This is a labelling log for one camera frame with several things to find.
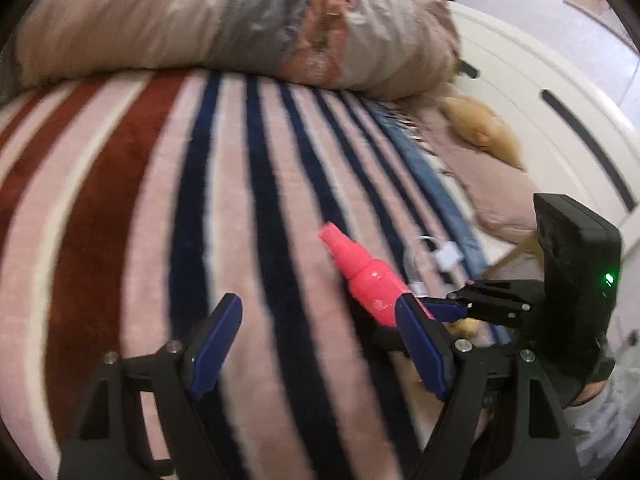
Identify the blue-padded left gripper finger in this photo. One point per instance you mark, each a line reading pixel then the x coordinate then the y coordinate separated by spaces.
pixel 108 439

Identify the tan plush toy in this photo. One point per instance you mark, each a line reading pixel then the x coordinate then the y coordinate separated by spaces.
pixel 478 124

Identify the pink knitted pillow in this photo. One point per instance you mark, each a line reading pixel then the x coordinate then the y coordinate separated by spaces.
pixel 501 196

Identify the white bed headboard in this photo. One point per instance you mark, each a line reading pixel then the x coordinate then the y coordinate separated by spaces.
pixel 575 139

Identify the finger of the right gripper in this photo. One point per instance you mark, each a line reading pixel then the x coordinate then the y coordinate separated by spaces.
pixel 498 302

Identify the white cable adapter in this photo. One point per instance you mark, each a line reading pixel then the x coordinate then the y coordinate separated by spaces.
pixel 444 257

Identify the pink spray bottle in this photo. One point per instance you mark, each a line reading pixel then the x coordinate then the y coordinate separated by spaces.
pixel 372 282

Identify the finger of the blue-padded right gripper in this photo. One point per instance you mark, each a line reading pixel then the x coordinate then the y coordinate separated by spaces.
pixel 501 418

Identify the rolled beige pink duvet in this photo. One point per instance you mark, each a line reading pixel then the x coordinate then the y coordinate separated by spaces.
pixel 388 49

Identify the brown cardboard box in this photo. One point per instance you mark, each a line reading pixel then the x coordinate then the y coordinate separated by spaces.
pixel 523 262

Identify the striped pink fleece blanket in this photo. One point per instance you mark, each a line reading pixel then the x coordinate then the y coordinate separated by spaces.
pixel 131 203

